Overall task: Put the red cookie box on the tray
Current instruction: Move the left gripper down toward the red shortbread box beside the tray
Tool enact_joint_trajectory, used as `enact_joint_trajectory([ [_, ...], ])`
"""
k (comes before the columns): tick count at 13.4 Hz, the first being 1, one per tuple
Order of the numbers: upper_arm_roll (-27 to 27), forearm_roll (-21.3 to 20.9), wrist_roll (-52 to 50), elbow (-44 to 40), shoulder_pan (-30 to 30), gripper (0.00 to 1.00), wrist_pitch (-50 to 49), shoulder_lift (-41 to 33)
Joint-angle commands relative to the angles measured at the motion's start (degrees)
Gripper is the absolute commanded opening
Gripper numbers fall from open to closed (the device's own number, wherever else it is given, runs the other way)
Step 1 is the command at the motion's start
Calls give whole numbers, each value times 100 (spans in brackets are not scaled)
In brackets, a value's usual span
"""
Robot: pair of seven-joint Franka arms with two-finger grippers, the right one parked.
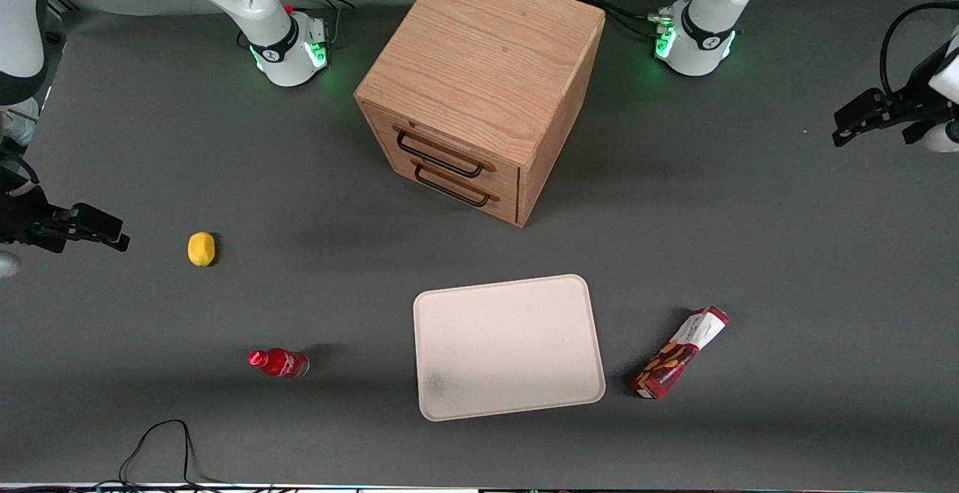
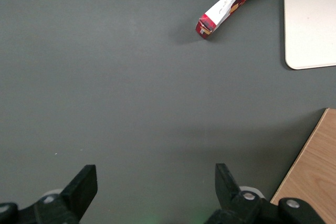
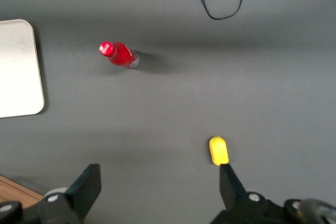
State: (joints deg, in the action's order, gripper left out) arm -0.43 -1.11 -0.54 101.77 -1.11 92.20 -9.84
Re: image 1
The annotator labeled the red cookie box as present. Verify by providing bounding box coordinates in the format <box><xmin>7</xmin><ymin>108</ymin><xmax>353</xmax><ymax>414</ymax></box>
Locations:
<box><xmin>631</xmin><ymin>305</ymin><xmax>730</xmax><ymax>401</ymax></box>

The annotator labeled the black left base cable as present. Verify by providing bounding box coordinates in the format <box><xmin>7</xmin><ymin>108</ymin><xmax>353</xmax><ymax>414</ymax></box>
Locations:
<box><xmin>572</xmin><ymin>0</ymin><xmax>675</xmax><ymax>38</ymax></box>

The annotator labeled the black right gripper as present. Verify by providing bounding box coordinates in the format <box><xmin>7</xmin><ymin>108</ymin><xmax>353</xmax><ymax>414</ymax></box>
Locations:
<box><xmin>0</xmin><ymin>169</ymin><xmax>130</xmax><ymax>254</ymax></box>

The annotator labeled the beige plastic tray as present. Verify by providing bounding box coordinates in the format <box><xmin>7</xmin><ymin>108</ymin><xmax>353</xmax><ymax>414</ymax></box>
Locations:
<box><xmin>413</xmin><ymin>274</ymin><xmax>606</xmax><ymax>423</ymax></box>

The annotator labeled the black metal drawer handle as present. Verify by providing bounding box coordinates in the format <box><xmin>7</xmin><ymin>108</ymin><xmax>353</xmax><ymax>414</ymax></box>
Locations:
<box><xmin>393</xmin><ymin>127</ymin><xmax>497</xmax><ymax>178</ymax></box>
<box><xmin>411</xmin><ymin>159</ymin><xmax>500</xmax><ymax>208</ymax></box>

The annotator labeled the yellow lemon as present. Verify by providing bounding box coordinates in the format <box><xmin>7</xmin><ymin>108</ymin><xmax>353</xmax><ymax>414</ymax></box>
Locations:
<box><xmin>187</xmin><ymin>232</ymin><xmax>217</xmax><ymax>267</ymax></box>

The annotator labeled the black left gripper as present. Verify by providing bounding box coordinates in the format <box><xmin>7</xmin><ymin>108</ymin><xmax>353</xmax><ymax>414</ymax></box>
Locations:
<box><xmin>832</xmin><ymin>66</ymin><xmax>939</xmax><ymax>148</ymax></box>

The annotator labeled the red soda bottle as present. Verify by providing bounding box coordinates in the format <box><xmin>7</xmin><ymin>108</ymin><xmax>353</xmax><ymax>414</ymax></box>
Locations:
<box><xmin>247</xmin><ymin>348</ymin><xmax>310</xmax><ymax>379</ymax></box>

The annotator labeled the wooden drawer cabinet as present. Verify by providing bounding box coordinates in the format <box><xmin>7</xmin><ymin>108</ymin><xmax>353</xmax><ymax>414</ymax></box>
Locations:
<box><xmin>354</xmin><ymin>0</ymin><xmax>606</xmax><ymax>229</ymax></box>

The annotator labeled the black cable loop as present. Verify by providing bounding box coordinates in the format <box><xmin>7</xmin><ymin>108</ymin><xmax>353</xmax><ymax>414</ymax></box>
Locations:
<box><xmin>118</xmin><ymin>419</ymin><xmax>226</xmax><ymax>489</ymax></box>

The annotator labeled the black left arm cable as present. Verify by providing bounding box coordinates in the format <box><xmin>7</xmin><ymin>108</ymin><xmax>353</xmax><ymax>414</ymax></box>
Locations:
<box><xmin>879</xmin><ymin>1</ymin><xmax>959</xmax><ymax>98</ymax></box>

